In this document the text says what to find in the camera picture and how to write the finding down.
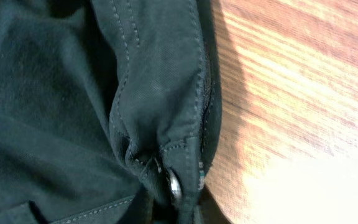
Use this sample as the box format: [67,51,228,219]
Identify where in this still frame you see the black shorts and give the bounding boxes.
[0,0,227,223]

